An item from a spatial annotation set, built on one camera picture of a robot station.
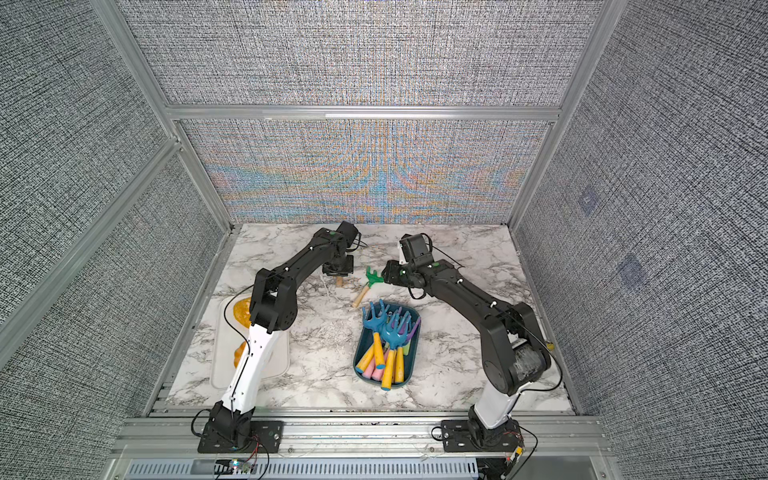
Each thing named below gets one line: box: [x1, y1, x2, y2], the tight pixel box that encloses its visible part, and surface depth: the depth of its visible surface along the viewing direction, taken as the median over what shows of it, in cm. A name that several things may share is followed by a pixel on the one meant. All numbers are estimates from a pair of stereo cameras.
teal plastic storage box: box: [353, 302, 421, 388], surface depth 85 cm
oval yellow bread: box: [234, 298, 251, 329], surface depth 94 cm
